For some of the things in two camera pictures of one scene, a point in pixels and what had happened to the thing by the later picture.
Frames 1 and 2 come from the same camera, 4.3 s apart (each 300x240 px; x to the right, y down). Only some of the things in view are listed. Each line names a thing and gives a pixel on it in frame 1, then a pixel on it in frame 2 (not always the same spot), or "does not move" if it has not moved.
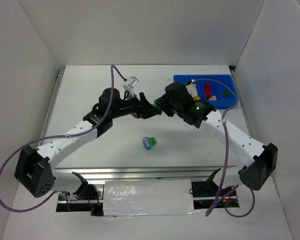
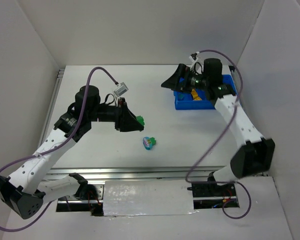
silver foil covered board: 146,197 does not move
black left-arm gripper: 141,106 to 121,114
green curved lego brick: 157,106 to 140,120
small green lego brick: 153,141 does not move
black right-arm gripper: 167,106 to 185,78
